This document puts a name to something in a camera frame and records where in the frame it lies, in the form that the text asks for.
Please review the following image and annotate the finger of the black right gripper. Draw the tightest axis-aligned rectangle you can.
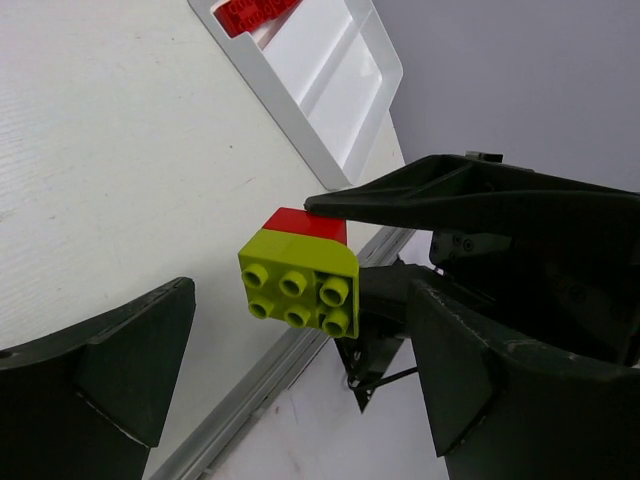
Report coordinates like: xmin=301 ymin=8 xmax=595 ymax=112
xmin=359 ymin=263 xmax=440 ymax=320

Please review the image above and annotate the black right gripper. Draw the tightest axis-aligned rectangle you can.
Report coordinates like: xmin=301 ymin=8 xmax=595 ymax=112
xmin=304 ymin=154 xmax=639 ymax=366

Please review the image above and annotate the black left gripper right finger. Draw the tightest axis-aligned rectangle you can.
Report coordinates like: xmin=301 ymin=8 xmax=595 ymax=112
xmin=408 ymin=281 xmax=639 ymax=479

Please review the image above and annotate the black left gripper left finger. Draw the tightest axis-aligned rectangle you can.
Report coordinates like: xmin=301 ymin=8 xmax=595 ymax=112
xmin=1 ymin=277 xmax=196 ymax=479

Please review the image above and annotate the red small lego brick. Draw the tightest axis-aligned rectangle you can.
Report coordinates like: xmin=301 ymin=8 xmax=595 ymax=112
xmin=262 ymin=207 xmax=347 ymax=245

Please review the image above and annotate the red lego plate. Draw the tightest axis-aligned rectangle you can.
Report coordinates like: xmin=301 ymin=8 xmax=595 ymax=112
xmin=213 ymin=0 xmax=300 ymax=38

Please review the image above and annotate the white divided sorting tray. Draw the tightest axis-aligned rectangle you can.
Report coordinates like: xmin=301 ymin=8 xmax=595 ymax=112
xmin=190 ymin=0 xmax=403 ymax=190

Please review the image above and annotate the aluminium front table rail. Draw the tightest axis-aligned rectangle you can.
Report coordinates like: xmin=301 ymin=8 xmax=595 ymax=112
xmin=149 ymin=224 xmax=416 ymax=480

